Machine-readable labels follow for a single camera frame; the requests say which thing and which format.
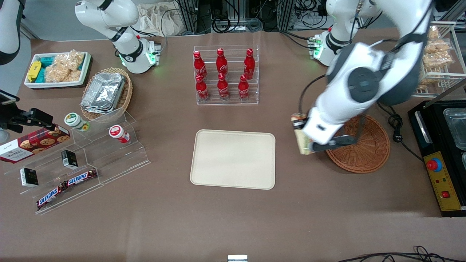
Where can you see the yellow control panel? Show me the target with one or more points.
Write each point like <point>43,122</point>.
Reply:
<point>444,182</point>

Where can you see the small black box with barcode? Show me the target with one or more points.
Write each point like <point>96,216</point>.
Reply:
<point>69,159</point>

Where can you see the Walkers red tartan cookie box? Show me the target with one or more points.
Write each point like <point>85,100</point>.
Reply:
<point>32,143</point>

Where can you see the silver foil container stack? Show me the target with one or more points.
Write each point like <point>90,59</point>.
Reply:
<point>103,91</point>

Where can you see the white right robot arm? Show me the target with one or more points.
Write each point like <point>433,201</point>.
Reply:
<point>123,32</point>

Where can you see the brown round wicker basket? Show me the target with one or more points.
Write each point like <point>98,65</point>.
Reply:
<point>364,156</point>

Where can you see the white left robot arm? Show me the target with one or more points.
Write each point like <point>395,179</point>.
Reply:
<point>378,54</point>

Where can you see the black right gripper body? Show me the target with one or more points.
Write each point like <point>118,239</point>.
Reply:
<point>26,118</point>

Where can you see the aluminium frame post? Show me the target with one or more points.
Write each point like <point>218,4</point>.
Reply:
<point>193,14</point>

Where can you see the Snickers chocolate bar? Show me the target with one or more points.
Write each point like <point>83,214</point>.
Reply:
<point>82,177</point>
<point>51,196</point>

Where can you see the teal snack pack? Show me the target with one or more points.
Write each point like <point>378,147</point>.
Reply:
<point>46,60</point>
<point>41,76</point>

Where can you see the clear bag of rice crisps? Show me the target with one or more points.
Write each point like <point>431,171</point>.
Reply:
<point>71,60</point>
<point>62,74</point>

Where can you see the clear acrylic bottle rack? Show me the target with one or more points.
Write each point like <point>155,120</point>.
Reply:
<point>233,102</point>

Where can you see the white rectangular snack bin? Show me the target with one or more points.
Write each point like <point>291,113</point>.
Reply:
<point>32,84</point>

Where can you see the clear acrylic stepped display stand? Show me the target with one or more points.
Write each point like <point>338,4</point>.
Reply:
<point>109,160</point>

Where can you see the green lidded sunflower snack cup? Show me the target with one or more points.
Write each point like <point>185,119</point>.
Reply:
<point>74,120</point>

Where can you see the cream plastic serving tray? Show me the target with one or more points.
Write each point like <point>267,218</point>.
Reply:
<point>233,159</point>

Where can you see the small black box white side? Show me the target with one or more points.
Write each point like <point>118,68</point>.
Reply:
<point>29,177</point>

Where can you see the yellow snack pack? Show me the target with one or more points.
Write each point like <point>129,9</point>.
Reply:
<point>34,71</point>

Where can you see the sandwich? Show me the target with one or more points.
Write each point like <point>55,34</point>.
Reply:
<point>301,140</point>

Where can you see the metal appliance pan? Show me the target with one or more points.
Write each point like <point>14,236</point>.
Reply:
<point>457,127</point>

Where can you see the cream cloth bag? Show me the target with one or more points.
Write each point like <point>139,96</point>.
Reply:
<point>156,18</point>

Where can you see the red emergency stop button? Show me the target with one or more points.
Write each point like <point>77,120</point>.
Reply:
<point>434,165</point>

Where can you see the black heating appliance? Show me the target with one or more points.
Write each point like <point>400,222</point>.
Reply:
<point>418,127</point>

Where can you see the grey metal bar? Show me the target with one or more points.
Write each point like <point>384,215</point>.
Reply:
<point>446,92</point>

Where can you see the red Coca-Cola bottle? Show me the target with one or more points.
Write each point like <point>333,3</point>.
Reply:
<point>202,89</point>
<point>221,62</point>
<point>244,89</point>
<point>223,88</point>
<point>249,63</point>
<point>199,65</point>

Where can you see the bagged golden pastry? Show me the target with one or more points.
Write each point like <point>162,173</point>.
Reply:
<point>438,54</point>
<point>433,32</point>

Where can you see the light wicker basket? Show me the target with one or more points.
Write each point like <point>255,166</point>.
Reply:
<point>125,94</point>

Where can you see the red lidded snack cup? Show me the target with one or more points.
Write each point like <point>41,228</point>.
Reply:
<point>118,133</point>

